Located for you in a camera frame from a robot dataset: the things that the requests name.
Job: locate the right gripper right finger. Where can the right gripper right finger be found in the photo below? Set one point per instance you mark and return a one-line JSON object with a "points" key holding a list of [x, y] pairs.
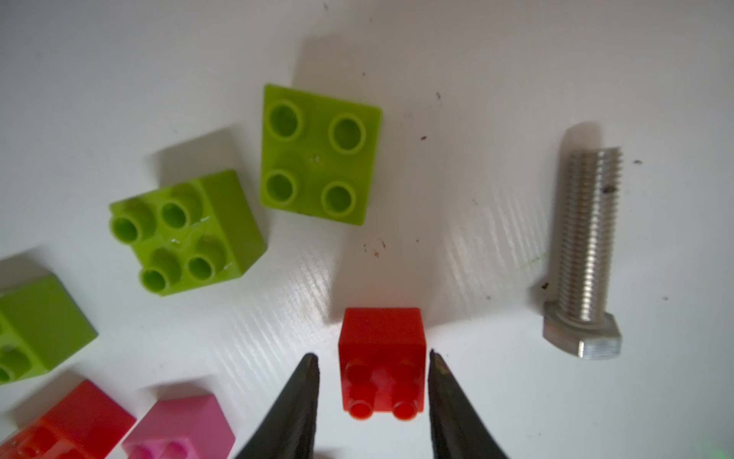
{"points": [[456, 429]]}

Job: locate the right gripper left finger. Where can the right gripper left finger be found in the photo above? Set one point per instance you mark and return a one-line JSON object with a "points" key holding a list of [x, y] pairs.
{"points": [[288, 429]]}

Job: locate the pink lego brick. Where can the pink lego brick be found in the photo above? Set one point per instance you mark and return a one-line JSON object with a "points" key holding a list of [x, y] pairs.
{"points": [[193, 427]]}

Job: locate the small red lego brick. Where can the small red lego brick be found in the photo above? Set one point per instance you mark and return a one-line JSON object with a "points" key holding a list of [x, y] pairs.
{"points": [[382, 356]]}

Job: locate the green lego brick middle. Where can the green lego brick middle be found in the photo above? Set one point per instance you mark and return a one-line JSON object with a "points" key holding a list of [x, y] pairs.
{"points": [[190, 235]]}

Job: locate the green lego brick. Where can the green lego brick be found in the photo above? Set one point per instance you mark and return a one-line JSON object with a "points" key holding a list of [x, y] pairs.
{"points": [[41, 327], [190, 235], [318, 154]]}

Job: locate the green lego brick left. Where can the green lego brick left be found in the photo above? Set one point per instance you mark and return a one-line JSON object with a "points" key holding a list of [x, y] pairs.
{"points": [[41, 327]]}

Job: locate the green lego brick right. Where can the green lego brick right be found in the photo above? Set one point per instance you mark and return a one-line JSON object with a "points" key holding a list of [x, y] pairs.
{"points": [[318, 154]]}

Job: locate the steel hex bolt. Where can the steel hex bolt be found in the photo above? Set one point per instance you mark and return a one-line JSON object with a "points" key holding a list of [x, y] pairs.
{"points": [[577, 322]]}

